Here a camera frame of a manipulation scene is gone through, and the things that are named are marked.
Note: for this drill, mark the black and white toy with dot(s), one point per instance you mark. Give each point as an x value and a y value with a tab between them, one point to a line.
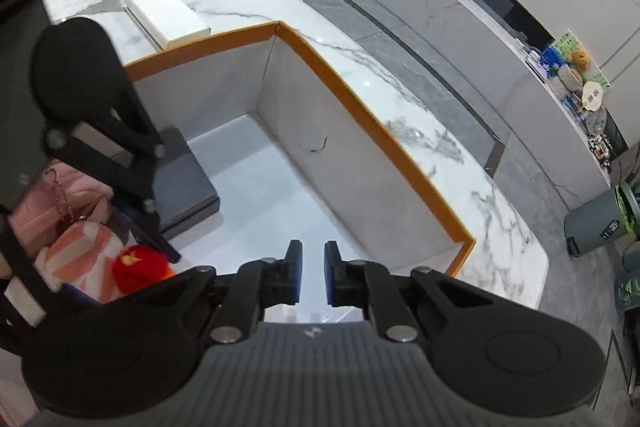
600	151

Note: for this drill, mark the pink quilted bag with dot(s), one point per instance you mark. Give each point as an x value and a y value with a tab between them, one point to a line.
40	207

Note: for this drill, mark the dark grey square box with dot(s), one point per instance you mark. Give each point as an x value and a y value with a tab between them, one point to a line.
185	187

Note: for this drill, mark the long white box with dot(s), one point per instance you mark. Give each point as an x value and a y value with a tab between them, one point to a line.
165	14

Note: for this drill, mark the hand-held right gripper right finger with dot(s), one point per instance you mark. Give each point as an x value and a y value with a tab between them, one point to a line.
330	274

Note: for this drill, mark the orange-rimmed white box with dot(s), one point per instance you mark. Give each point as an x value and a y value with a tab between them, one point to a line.
310	187

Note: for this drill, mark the grey stone pot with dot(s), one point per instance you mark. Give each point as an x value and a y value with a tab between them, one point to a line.
570	82

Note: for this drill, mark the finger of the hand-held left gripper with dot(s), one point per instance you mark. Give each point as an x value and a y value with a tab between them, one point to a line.
135	177
25	247

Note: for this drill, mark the brown teddy bear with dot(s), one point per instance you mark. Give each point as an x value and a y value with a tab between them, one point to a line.
581	58

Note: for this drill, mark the red plush toy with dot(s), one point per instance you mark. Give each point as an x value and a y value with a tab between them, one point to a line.
140	269

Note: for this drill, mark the grey trash bin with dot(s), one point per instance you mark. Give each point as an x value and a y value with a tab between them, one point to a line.
595	222

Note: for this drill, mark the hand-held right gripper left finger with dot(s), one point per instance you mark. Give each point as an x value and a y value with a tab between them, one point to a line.
295	272

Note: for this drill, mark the long-leaf potted plant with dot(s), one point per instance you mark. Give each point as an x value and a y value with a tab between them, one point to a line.
630	207

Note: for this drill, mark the marble television console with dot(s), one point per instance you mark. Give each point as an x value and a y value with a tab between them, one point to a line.
500	57

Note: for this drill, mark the round white paper fan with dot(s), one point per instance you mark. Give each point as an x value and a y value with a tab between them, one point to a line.
593	96

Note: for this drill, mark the pink striped cloth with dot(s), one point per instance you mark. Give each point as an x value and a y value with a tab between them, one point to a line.
80	257

